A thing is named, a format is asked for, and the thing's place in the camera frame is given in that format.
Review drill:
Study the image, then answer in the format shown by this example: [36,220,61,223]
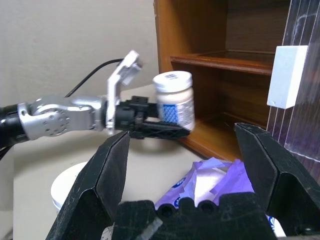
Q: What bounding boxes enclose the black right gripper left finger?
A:
[46,131,131,240]

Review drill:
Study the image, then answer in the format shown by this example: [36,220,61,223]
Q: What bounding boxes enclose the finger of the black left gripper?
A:
[147,102,160,118]
[141,120,192,140]

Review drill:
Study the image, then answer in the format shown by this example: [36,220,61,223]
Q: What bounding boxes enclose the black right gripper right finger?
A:
[234,122,320,237]

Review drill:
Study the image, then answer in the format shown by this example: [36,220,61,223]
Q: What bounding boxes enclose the purple box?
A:
[154,156,287,238]

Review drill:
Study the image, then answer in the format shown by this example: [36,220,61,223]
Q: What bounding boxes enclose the ribbed glass cabinet door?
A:
[265,0,320,191]

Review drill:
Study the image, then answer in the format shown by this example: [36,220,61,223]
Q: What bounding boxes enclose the white door handle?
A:
[266,45,309,109]

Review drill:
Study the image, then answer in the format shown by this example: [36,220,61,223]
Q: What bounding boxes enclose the brown wooden cabinet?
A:
[152,0,291,161]

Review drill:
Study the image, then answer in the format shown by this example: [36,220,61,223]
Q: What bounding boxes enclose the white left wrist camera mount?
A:
[106,49,145,136]

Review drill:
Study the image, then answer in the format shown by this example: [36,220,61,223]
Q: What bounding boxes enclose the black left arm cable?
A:
[64,58,125,98]

